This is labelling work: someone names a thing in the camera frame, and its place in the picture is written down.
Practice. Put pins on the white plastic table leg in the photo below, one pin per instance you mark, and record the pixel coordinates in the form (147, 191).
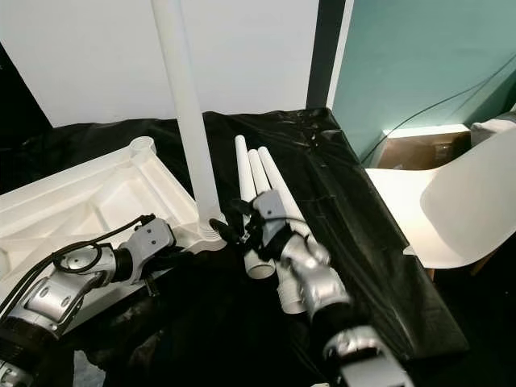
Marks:
(187, 113)
(244, 169)
(278, 173)
(260, 173)

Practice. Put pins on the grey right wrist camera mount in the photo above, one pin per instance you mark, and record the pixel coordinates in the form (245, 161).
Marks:
(270, 211)

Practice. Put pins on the white wall panel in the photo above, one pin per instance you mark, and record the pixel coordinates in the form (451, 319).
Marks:
(81, 56)

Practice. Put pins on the grey cushion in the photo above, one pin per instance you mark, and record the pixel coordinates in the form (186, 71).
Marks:
(492, 129)

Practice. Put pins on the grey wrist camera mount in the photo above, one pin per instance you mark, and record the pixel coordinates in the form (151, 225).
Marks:
(270, 211)
(153, 240)

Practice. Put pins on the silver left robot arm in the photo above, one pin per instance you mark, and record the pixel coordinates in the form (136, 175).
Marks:
(64, 302)

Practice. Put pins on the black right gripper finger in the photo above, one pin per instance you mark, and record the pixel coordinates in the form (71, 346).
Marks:
(223, 230)
(240, 208)

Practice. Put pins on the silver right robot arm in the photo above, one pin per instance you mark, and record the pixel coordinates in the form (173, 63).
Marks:
(318, 274)

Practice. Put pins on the white plastic chair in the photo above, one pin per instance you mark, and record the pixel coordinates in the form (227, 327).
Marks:
(468, 201)

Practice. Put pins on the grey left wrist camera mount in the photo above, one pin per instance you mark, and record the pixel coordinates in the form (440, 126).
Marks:
(153, 240)

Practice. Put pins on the black vertical wall post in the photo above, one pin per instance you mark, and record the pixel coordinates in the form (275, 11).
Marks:
(325, 56)

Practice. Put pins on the white plastic table top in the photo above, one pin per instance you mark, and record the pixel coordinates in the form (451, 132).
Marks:
(72, 218)

